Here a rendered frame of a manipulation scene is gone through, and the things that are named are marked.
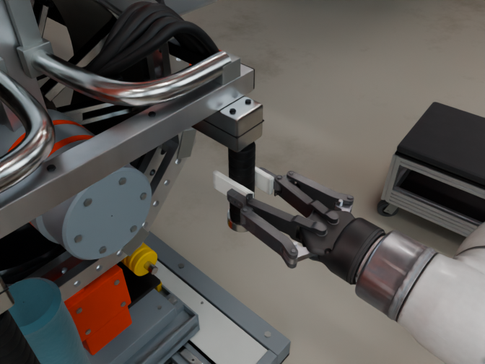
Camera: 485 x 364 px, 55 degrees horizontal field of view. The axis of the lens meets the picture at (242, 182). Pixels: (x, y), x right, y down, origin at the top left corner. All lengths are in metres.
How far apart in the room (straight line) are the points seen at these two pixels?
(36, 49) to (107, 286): 0.46
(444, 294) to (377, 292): 0.07
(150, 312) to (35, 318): 0.62
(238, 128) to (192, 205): 1.26
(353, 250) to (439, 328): 0.12
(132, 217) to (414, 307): 0.35
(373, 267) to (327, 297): 1.03
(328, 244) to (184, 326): 0.78
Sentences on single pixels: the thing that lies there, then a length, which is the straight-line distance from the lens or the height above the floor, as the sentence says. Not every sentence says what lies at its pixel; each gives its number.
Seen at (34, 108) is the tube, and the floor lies 1.01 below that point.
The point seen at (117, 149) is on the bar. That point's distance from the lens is 0.48.
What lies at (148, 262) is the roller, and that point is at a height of 0.52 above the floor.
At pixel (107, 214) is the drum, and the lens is 0.58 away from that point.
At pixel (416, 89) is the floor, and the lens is 2.63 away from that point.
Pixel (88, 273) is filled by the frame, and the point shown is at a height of 0.61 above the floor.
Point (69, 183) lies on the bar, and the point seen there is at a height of 0.97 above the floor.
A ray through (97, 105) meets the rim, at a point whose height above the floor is 0.83.
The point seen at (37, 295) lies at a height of 0.74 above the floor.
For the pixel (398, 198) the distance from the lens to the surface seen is 1.71.
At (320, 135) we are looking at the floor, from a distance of 2.16.
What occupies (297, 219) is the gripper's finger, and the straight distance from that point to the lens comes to 0.57.
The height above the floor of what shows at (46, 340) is 0.70.
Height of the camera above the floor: 1.26
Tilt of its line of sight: 42 degrees down
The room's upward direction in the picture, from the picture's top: straight up
